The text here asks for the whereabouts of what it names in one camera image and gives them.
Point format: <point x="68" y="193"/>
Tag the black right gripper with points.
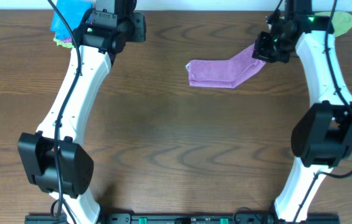
<point x="263" y="48"/>

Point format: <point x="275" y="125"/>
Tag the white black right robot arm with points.
<point x="323" y="137"/>

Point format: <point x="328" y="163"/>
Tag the folded green cloth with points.
<point x="60" y="43"/>

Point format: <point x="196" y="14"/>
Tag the folded purple cloth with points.
<point x="67" y="40"/>

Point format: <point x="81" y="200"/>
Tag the green microfiber cloth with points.
<point x="341" y="23"/>

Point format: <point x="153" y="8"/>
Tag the folded blue cloth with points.
<point x="72" y="11"/>

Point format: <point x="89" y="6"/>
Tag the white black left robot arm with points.
<point x="53" y="157"/>

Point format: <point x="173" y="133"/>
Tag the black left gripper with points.
<point x="139" y="27"/>

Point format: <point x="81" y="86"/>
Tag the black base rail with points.
<point x="243" y="218"/>

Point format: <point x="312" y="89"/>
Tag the purple microfiber cloth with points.
<point x="228" y="73"/>

